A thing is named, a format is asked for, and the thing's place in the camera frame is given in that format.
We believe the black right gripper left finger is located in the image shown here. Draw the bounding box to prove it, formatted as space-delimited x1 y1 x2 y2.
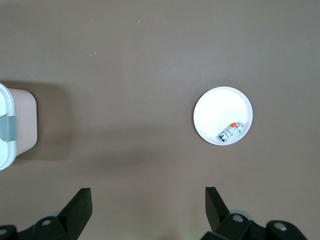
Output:
17 187 93 240

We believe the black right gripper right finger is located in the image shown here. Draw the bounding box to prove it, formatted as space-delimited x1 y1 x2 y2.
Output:
199 186 267 240

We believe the white circuit breaker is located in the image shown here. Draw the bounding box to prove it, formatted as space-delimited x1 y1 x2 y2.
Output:
217 120 245 144

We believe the white round plate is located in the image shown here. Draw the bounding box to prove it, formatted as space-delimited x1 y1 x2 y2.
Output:
193 86 254 146

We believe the pink box with white lid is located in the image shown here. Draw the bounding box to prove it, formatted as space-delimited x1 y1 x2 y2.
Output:
0 82 38 171

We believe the brown table mat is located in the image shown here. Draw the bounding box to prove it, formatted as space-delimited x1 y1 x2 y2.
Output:
0 0 320 240

